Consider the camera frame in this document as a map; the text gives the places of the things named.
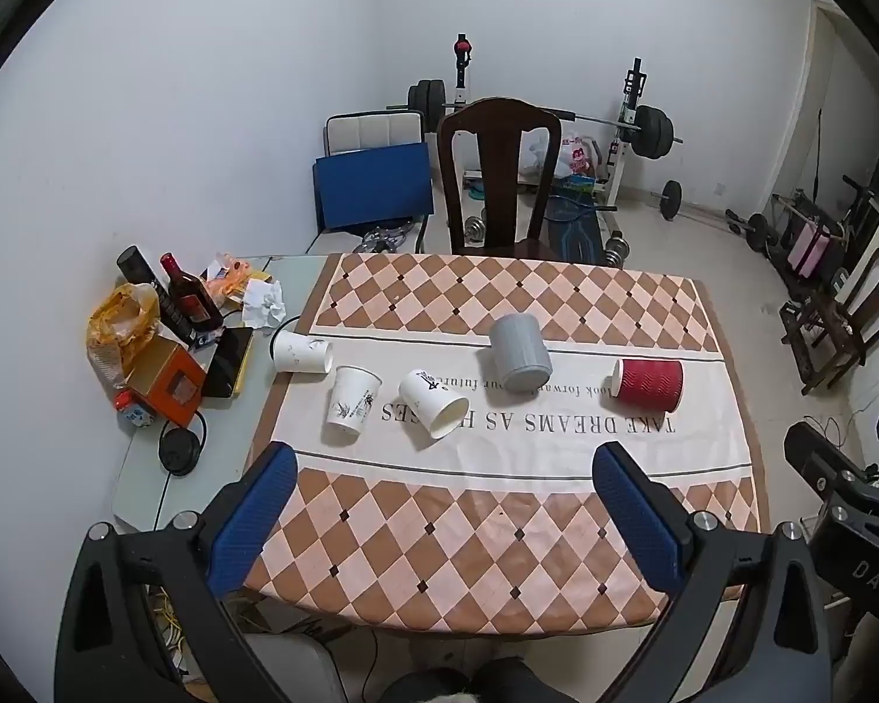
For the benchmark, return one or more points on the white paper cup black print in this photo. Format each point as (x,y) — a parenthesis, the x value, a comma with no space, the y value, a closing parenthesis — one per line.
(432,401)

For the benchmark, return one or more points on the orange plastic bag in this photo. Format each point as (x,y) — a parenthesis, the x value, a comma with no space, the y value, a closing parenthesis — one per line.
(119,326)

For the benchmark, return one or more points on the grey stool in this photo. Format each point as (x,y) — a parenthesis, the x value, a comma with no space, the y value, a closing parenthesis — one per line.
(289,670)

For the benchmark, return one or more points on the red ribbed paper cup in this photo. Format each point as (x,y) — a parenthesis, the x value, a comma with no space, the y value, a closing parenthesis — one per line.
(648,383)

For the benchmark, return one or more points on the grey ribbed cup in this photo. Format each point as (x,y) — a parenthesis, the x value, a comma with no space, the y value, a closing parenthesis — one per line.
(518,351)

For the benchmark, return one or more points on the white plastic bag red print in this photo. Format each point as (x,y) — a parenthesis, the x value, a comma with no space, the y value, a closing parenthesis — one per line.
(580,157)

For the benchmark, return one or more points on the dark bottle with red cap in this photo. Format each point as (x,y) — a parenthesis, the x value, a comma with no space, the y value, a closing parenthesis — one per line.
(188,300)

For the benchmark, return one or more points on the small bottle with red cap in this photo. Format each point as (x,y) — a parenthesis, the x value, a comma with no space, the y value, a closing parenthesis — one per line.
(130,411)

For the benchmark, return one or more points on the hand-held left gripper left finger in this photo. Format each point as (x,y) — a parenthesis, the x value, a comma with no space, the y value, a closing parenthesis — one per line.
(253,520)

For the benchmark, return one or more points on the white weight rack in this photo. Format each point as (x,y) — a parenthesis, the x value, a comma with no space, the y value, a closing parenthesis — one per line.
(619,161)

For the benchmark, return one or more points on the crumpled white tissue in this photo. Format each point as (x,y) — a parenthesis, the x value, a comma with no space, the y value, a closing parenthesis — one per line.
(264,305)

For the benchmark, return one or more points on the chrome metal parts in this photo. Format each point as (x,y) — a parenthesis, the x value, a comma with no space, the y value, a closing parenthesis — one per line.
(384,238)

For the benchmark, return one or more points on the checkered printed tablecloth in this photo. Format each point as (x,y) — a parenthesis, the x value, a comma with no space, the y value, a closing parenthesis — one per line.
(498,512)

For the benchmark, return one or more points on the white cushioned chair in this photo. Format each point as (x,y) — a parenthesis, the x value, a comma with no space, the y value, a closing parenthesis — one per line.
(373,132)

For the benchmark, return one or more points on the small barbell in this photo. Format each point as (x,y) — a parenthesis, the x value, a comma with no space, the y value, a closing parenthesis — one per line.
(672,199)

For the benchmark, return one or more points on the dark exercise equipment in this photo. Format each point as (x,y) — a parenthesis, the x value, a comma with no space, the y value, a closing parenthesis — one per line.
(802,216)

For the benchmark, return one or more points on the blue folded mat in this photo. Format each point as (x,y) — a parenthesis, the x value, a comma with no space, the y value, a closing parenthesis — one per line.
(370,187)

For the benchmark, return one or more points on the brown wooden chair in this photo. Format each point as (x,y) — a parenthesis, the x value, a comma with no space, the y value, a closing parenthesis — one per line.
(846,315)

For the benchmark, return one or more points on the orange cardboard box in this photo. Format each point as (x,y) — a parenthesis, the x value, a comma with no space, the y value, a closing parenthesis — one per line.
(167,382)

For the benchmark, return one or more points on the orange snack packet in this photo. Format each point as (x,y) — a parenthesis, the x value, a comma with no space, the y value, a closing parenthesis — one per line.
(227,277)

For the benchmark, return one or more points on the dark wooden chair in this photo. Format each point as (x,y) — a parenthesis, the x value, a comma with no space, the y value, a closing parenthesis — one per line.
(499,176)

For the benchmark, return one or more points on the black phone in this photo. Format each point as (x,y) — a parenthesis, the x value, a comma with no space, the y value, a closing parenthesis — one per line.
(227,362)

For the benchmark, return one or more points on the white paper cup plant print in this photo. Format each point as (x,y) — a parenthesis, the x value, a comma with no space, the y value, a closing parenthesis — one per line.
(351,406)

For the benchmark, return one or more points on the plain white paper cup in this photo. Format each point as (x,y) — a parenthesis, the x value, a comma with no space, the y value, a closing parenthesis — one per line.
(300,353)

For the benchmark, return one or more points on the barbell with black plates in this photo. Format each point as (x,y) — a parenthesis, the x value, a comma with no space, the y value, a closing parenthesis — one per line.
(655,133)

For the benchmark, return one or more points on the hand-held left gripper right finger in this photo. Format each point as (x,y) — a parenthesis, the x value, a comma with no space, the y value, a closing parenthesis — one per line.
(633,527)

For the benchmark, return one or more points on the black exercise bench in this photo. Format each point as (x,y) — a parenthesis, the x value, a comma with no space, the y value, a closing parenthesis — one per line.
(575,231)

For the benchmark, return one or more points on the chrome dumbbell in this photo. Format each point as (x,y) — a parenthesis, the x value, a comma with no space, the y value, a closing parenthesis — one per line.
(615,249)
(473,227)

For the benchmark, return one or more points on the black bottle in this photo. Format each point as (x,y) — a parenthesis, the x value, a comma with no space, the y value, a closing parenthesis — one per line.
(136,268)

